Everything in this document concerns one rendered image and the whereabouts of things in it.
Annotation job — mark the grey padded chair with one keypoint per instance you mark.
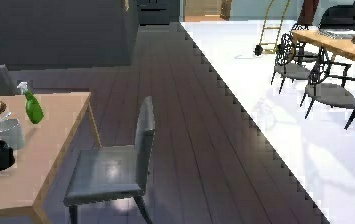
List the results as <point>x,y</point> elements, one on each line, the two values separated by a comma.
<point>118,170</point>

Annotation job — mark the dark grey drawer unit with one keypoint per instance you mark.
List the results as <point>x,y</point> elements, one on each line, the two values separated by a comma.
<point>154,11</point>

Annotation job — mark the yellow hand truck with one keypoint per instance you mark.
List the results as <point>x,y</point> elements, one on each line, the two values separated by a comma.
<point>271,30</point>

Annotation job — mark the light wooden dining table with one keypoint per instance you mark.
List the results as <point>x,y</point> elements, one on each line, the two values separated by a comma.
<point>48,140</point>

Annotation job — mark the green spray bottle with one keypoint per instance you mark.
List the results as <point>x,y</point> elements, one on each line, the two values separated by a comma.
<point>33,108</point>

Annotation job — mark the large dark grey cabinet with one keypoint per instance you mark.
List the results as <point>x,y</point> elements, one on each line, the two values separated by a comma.
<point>58,31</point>

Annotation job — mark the wooden table with black legs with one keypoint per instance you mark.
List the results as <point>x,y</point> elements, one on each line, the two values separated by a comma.
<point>341,46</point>

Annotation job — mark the black pot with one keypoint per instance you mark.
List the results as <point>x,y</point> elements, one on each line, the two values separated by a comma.
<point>0,155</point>

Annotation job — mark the black armchair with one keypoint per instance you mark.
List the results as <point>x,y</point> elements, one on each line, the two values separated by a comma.
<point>340,15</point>

